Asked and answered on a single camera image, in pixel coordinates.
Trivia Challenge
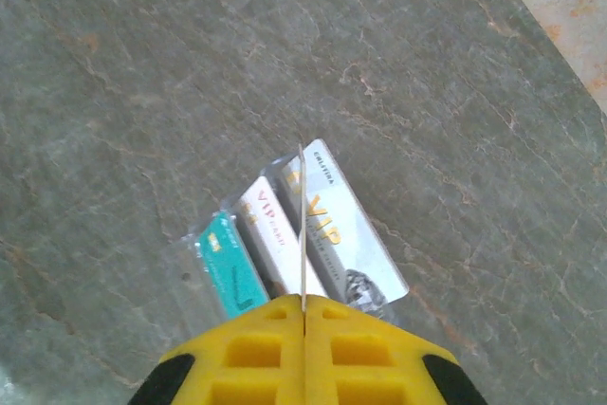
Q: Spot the silver VIP card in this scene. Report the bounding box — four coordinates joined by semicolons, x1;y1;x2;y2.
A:
279;138;410;306

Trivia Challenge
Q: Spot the white VIP card red print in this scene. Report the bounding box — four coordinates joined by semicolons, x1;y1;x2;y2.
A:
234;175;328;302

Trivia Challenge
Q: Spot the clear acrylic card stand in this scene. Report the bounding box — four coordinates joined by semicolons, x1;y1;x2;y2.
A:
163;153;397;330

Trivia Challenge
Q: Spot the light blue plastic card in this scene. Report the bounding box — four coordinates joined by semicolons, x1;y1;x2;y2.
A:
297;142;308;321

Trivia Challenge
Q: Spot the teal VIP card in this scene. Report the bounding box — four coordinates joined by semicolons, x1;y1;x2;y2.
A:
196;212;271;321

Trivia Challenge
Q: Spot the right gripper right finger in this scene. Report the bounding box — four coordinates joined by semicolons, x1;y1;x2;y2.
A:
303;294;489;405

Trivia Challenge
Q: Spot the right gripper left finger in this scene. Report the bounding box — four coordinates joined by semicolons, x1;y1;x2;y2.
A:
127;294;304;405

